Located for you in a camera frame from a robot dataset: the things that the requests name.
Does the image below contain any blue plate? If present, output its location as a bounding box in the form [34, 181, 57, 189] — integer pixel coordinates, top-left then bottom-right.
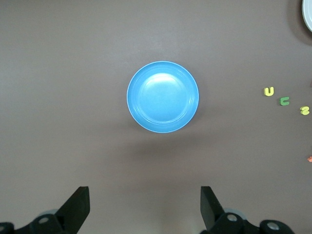
[126, 60, 200, 134]

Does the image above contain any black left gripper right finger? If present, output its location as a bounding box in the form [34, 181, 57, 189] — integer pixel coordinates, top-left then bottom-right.
[199, 186, 297, 234]

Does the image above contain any beige plate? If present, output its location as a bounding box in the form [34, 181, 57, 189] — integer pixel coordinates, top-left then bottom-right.
[301, 0, 312, 34]

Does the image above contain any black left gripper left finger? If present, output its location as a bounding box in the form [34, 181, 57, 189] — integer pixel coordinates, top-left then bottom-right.
[0, 186, 91, 234]

